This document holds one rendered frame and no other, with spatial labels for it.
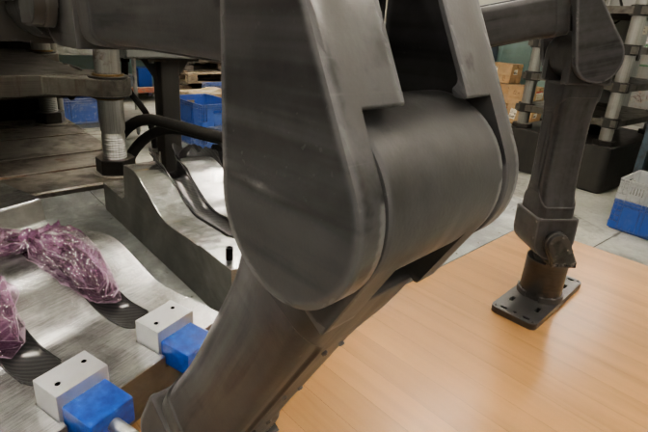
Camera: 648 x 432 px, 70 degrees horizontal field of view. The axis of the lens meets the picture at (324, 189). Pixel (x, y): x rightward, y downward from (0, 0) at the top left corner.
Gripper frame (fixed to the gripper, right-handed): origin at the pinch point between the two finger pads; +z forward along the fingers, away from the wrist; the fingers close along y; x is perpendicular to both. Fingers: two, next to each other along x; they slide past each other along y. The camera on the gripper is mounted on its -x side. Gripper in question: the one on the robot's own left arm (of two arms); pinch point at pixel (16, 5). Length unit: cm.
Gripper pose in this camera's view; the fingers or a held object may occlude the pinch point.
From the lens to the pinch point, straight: 60.5
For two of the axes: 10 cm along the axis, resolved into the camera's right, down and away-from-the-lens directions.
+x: -0.5, 9.5, 3.2
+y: -7.2, 1.9, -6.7
